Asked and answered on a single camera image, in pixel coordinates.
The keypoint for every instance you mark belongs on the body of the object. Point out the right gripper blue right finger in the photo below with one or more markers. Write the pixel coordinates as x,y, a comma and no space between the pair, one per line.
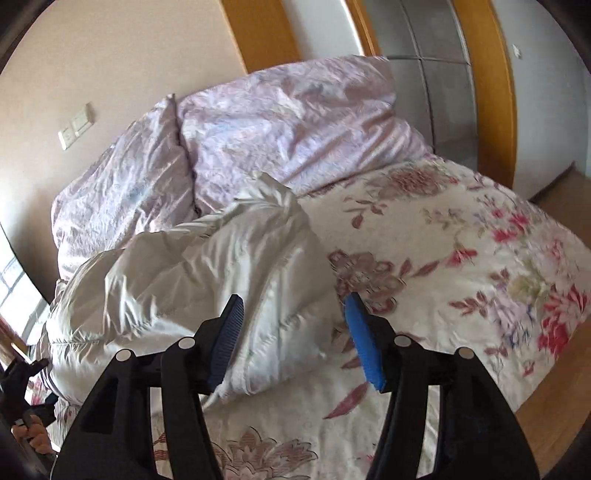
479,436

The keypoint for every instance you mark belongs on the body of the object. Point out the white wall socket plate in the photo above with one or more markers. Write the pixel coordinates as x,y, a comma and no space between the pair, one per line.
66,137

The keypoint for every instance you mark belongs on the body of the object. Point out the wooden framed wardrobe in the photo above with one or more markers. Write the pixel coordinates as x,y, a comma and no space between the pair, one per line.
449,57

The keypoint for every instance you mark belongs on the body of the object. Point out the lilac pillow near wall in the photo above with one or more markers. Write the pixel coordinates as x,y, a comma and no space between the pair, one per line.
140,183

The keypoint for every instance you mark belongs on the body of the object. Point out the white wall switch plate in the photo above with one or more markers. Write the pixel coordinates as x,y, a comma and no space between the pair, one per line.
82,120

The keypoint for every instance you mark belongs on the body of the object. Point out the floral bed quilt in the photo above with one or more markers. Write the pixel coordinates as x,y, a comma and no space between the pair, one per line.
450,259

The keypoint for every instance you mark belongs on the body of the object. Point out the lilac pillow near wardrobe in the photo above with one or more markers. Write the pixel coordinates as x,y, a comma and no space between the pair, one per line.
306,124

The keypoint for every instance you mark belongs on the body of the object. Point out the person's left hand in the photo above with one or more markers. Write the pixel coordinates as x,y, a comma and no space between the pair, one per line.
35,435

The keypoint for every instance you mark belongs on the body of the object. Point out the beige puffy down jacket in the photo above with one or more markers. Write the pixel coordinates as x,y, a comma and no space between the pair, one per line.
162,286

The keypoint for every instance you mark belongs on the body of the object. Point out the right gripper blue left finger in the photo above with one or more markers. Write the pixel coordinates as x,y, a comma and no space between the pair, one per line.
111,436

